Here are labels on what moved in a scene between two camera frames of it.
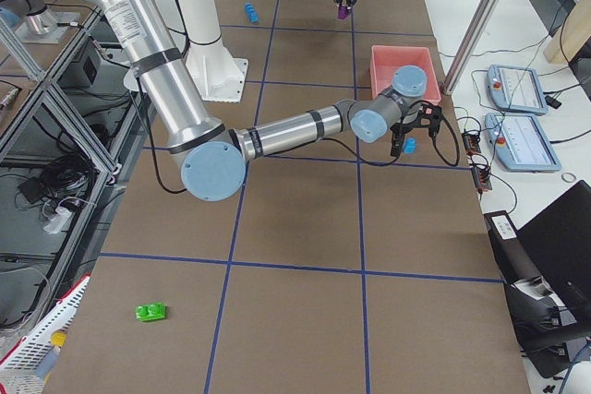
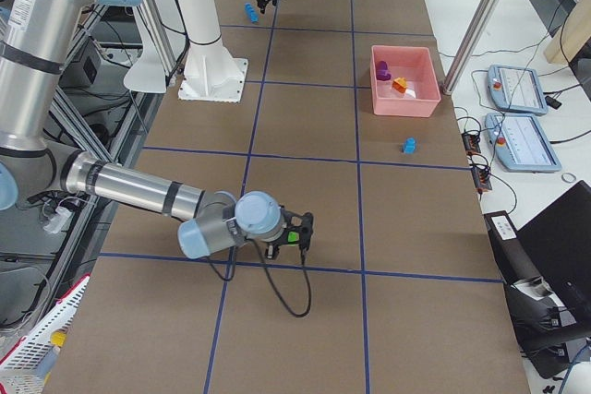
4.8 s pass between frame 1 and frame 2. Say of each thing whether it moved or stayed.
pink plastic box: stayed
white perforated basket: stayed
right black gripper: moved
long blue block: stayed
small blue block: stayed
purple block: moved
